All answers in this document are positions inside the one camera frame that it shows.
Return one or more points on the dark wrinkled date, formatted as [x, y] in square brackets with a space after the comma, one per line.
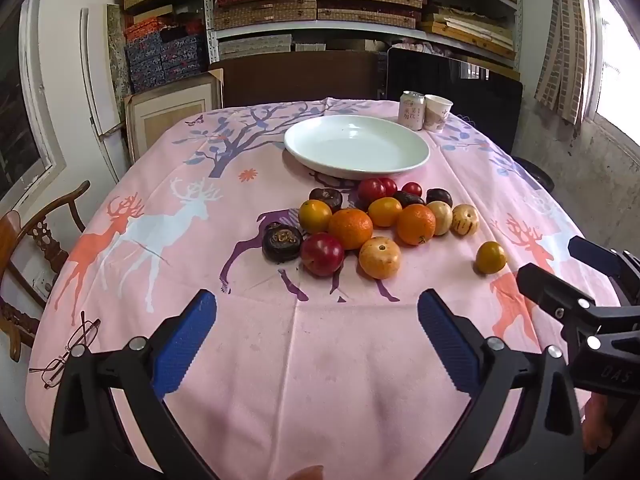
[407, 199]

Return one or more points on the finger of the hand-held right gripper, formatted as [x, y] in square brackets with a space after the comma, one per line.
[545, 285]
[595, 255]

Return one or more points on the stack of blue patterned boxes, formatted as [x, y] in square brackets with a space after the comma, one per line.
[160, 55]

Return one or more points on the dark brown water chestnut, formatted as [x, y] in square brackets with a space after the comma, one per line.
[325, 198]
[439, 196]
[282, 242]

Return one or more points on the white oval plate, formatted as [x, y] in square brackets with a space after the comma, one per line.
[357, 147]

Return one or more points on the person's left hand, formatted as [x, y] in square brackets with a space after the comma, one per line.
[302, 474]

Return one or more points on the orange mandarin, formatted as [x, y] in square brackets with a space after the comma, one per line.
[416, 224]
[351, 228]

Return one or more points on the black flat panel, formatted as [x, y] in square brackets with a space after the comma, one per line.
[450, 90]

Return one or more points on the small pale striped fruit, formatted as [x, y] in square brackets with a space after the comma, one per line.
[464, 220]
[441, 217]

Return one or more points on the red cherry tomato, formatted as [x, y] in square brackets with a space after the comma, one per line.
[411, 188]
[390, 184]

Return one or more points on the dark rounded object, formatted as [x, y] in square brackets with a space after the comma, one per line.
[535, 172]

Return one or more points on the dark brown board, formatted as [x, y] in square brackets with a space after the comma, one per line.
[300, 80]

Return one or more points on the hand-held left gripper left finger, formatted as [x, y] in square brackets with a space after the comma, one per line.
[186, 340]

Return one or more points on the thin frame eyeglasses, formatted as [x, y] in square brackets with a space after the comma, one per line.
[75, 345]

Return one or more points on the beige slatted blind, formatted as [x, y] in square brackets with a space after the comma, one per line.
[562, 45]

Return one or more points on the white paper cup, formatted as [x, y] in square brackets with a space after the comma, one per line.
[438, 112]

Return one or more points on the white framed dark panel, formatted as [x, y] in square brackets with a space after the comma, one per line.
[25, 120]

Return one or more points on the pink drink can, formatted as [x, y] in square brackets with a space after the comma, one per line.
[412, 110]

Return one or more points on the white leaning board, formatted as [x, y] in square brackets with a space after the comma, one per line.
[97, 90]

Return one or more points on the stack of woven flat boxes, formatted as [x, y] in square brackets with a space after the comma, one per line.
[360, 5]

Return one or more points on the person's right hand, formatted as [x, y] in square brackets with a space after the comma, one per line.
[596, 425]

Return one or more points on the pale wooden picture frame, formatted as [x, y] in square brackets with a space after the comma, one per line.
[170, 115]

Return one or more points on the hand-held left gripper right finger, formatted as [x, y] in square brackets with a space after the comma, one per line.
[447, 340]

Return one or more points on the pink deer print tablecloth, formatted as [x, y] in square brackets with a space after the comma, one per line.
[310, 360]

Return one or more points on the carved wooden chair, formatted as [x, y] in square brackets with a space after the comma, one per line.
[15, 240]

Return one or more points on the bright window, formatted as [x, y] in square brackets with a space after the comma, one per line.
[617, 60]

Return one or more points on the shelf of patterned boxes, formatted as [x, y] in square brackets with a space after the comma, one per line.
[210, 20]

